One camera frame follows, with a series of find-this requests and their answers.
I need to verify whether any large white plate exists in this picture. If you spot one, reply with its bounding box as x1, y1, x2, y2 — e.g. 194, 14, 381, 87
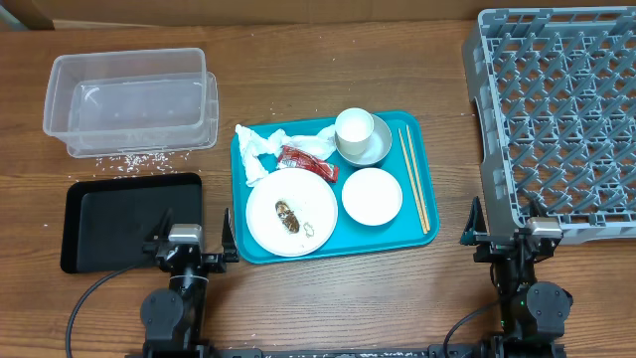
245, 168, 339, 258

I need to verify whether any white cup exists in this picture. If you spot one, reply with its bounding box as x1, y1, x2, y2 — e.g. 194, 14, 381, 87
335, 107, 375, 155

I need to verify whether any white napkin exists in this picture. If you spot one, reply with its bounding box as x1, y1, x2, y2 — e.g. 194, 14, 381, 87
235, 124, 336, 187

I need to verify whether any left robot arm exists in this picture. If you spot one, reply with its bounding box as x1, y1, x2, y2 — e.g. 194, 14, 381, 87
140, 209, 239, 357

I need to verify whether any grey saucer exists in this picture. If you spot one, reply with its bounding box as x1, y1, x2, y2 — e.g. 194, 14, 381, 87
335, 114, 393, 168

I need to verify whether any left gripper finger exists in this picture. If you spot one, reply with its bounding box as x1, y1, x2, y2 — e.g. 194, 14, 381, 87
146, 208, 173, 242
222, 208, 239, 263

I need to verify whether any wooden chopstick left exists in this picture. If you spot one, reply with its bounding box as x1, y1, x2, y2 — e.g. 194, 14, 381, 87
397, 128, 428, 235

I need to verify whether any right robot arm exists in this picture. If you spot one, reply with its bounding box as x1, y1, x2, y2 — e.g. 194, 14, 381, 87
443, 198, 573, 357

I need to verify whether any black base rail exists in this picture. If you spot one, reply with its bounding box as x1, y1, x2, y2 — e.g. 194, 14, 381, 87
213, 344, 481, 358

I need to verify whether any red sauce packet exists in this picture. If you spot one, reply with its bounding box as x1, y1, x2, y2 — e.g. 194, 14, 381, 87
277, 145, 340, 183

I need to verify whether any black rectangular tray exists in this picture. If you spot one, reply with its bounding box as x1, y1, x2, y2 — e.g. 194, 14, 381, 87
60, 173, 204, 273

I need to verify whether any brown food scrap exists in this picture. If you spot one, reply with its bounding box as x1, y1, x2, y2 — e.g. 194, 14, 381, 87
275, 200, 300, 234

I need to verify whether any wooden chopstick right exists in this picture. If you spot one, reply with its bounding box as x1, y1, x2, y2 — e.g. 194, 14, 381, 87
406, 126, 430, 234

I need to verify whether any grey dishwasher rack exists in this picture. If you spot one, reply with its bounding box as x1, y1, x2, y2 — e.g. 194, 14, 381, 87
462, 6, 635, 245

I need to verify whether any wooden chopstick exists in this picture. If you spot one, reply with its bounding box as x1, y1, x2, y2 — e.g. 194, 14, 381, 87
397, 128, 428, 235
406, 126, 430, 234

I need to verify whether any clear plastic bin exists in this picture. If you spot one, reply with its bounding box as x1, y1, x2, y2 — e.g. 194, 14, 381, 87
43, 48, 220, 158

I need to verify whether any teal serving tray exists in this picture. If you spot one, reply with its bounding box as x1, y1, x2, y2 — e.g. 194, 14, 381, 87
231, 110, 440, 265

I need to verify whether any small white bowl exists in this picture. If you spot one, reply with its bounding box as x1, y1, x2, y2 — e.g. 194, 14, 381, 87
342, 168, 403, 226

